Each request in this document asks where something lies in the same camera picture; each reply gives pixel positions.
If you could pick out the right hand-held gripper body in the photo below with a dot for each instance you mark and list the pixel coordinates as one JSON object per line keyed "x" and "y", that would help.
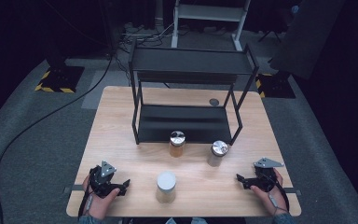
{"x": 265, "y": 177}

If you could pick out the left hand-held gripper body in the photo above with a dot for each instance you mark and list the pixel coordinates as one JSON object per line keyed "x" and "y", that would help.
{"x": 101, "y": 183}

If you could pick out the pale jar with metal lid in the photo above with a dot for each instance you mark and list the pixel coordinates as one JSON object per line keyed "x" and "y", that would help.
{"x": 218, "y": 151}

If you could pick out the white-lidded glass jar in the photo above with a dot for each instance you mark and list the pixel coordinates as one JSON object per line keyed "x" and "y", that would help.
{"x": 166, "y": 183}

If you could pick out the amber jar with metal lid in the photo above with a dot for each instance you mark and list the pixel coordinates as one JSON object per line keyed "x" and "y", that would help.
{"x": 177, "y": 141}

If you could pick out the black two-tier metal rack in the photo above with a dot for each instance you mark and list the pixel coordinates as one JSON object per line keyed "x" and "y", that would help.
{"x": 186, "y": 124}

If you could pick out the person's right hand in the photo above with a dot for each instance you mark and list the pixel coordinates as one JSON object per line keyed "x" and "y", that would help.
{"x": 268, "y": 197}

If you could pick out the person's left hand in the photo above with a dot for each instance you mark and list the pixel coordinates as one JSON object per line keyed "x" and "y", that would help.
{"x": 101, "y": 205}

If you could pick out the grey tape strip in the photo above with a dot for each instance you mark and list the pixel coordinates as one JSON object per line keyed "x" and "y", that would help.
{"x": 292, "y": 191}
{"x": 76, "y": 187}

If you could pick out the grey round table grommet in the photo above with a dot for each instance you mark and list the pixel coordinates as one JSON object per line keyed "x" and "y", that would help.
{"x": 214, "y": 102}

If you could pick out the dark grey slanted panel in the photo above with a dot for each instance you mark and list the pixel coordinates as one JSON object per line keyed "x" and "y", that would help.
{"x": 307, "y": 37}

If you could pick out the white metal stand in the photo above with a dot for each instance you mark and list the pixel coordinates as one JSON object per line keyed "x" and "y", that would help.
{"x": 209, "y": 12}

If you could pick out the black hazard-striped base plate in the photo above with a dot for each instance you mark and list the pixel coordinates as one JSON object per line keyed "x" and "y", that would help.
{"x": 62, "y": 79}
{"x": 276, "y": 87}

